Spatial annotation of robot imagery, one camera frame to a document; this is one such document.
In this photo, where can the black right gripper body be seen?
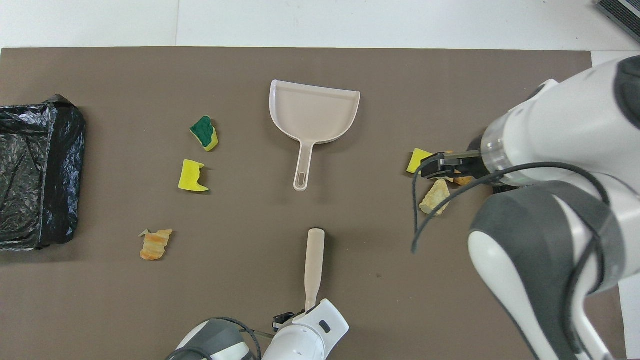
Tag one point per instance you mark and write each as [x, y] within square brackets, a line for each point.
[452, 166]

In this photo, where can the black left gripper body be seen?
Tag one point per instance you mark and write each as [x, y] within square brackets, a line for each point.
[284, 321]

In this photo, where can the striped bread roll piece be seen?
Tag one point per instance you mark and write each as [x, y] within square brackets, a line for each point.
[448, 152]

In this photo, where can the brown bread roll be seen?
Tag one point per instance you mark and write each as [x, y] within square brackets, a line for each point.
[464, 181]

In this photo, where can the small yellow sponge piece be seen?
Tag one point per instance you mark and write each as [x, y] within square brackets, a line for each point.
[416, 161]

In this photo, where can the pale bread chunk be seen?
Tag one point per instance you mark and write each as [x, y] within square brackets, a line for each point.
[431, 197]

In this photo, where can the beige brush with black bristles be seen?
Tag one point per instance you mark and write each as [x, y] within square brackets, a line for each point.
[315, 255]

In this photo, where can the striped croissant piece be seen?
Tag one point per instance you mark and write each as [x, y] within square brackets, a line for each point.
[155, 245]

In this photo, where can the beige plastic dustpan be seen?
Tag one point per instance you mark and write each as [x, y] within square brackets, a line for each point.
[312, 112]

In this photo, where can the notched yellow sponge piece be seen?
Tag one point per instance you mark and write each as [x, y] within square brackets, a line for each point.
[189, 176]

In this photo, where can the green and yellow sponge piece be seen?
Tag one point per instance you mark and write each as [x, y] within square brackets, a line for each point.
[204, 131]

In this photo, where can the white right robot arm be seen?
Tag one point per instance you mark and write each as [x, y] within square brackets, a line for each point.
[550, 125]

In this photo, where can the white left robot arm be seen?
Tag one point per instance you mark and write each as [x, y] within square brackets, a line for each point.
[300, 345]

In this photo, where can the brown table mat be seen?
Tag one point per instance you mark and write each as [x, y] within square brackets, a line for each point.
[150, 300]

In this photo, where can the grey ribbed device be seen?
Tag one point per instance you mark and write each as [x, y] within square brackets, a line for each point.
[625, 12]

